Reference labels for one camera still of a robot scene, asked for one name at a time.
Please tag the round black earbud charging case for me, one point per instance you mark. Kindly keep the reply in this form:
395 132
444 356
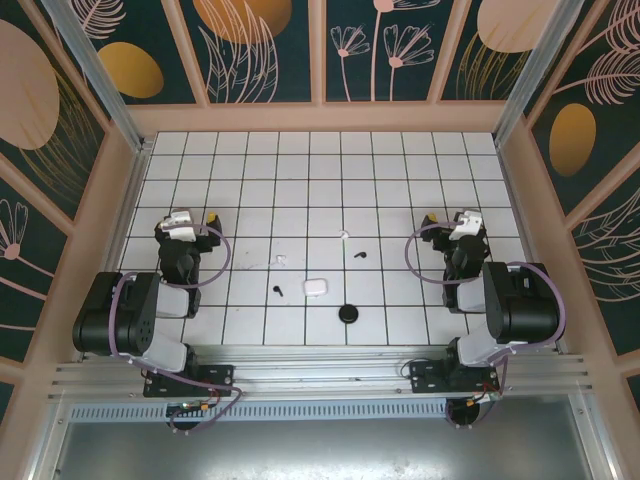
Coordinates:
348 313

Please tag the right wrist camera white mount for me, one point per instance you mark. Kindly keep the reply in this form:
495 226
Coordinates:
466 223

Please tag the aluminium side rail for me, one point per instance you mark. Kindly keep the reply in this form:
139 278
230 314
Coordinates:
517 200
131 200

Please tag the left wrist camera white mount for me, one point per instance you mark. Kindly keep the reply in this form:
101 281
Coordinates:
179 223

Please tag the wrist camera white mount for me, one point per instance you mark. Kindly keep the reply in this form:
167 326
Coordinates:
179 223
466 223

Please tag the white earbud charging case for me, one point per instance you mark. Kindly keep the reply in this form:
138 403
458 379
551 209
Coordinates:
315 288

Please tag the grey metal sheet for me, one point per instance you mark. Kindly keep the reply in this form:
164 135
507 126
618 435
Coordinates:
320 450

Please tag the aluminium corner post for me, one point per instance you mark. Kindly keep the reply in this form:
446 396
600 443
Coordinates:
534 75
102 85

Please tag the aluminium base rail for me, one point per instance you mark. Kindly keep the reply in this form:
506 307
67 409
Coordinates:
320 371

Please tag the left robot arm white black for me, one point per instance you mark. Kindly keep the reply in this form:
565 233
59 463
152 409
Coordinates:
125 320

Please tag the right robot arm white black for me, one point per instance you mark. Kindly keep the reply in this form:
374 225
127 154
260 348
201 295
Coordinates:
525 310

